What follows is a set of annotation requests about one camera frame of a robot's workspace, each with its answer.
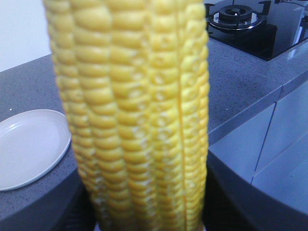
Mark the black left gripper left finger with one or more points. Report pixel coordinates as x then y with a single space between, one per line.
65 208

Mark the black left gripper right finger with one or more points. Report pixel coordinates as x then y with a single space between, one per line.
232 204

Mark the orange-yellow corn cob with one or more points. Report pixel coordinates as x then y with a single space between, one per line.
134 81

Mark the distant white plate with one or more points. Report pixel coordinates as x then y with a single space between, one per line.
32 143

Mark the black glass gas stove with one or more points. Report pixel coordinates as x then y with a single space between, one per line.
261 28

